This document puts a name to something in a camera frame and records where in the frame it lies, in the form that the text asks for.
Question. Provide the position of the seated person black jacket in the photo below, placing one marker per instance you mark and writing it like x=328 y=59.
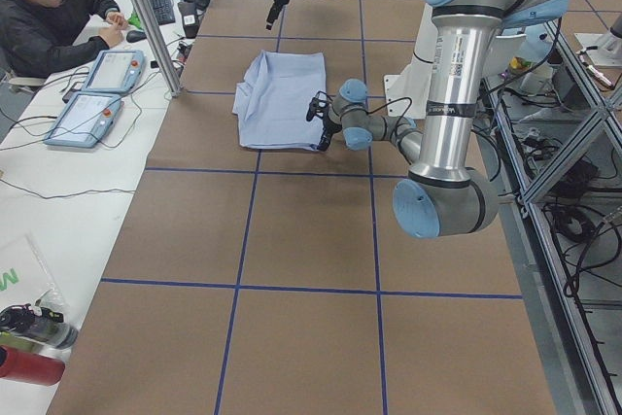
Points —
x=43 y=37

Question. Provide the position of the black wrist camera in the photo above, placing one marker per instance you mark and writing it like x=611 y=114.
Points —
x=318 y=106

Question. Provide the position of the clear grey water bottle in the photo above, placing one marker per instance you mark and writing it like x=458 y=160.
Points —
x=39 y=324

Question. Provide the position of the black computer mouse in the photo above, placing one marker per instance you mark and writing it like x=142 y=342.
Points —
x=134 y=36

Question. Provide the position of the black computer keyboard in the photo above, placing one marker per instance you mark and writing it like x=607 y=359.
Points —
x=163 y=11

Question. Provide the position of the grey aluminium frame post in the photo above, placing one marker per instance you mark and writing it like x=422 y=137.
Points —
x=157 y=45

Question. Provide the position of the light blue striped shirt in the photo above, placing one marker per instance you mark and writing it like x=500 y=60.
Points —
x=272 y=101

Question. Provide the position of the red water bottle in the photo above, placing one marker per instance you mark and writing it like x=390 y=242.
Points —
x=30 y=368

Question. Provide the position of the teach pendant tablet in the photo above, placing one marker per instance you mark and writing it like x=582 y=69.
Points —
x=115 y=72
x=85 y=120

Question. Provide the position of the near teach pendant tablet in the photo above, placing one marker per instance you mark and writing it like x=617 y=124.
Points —
x=85 y=120

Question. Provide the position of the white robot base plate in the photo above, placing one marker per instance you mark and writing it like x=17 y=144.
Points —
x=406 y=95

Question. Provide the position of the far teach pendant tablet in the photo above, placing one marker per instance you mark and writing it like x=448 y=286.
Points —
x=115 y=72

